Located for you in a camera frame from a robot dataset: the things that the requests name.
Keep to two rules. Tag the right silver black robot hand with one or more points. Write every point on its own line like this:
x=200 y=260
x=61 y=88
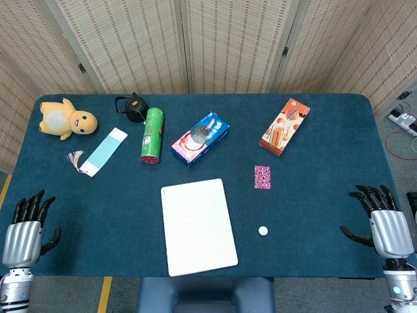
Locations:
x=389 y=233

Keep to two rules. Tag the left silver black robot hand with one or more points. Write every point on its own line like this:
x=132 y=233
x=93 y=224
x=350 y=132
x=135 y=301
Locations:
x=23 y=241

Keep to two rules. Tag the white round magnet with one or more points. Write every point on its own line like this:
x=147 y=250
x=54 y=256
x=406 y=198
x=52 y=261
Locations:
x=263 y=230

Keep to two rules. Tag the pink patterned small packet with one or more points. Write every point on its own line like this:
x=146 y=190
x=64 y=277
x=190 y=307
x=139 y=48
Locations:
x=262 y=177

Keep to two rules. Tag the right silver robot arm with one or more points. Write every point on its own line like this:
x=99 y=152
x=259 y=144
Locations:
x=399 y=283

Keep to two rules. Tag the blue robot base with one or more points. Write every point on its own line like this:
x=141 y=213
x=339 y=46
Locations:
x=205 y=295

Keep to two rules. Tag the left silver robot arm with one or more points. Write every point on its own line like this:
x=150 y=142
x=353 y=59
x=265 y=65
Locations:
x=14 y=290

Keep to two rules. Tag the green cylindrical chip can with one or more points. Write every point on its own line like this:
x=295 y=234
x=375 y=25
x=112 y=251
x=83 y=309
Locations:
x=152 y=133

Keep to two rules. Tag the white rectangular board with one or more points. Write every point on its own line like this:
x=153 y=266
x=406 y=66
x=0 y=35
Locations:
x=198 y=228

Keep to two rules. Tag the black box at floor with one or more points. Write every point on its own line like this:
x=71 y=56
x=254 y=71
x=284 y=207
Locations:
x=413 y=205

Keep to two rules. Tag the blue table cloth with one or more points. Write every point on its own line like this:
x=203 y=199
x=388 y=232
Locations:
x=97 y=212

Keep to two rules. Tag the white power strip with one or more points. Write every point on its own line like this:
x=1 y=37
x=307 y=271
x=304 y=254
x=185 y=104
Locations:
x=404 y=120

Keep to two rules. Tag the blue white bookmark with tassel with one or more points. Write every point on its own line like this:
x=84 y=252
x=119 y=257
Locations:
x=104 y=148

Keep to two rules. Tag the woven folding screen panel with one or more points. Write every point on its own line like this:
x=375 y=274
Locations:
x=13 y=114
x=325 y=45
x=32 y=42
x=234 y=45
x=130 y=45
x=397 y=58

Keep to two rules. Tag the yellow plush toy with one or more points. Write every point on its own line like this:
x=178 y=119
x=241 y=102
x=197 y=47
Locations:
x=81 y=122

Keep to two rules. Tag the orange wafer roll box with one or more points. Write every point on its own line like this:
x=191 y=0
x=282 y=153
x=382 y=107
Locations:
x=283 y=128

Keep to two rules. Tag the blue cookie box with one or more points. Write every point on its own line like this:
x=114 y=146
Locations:
x=202 y=138

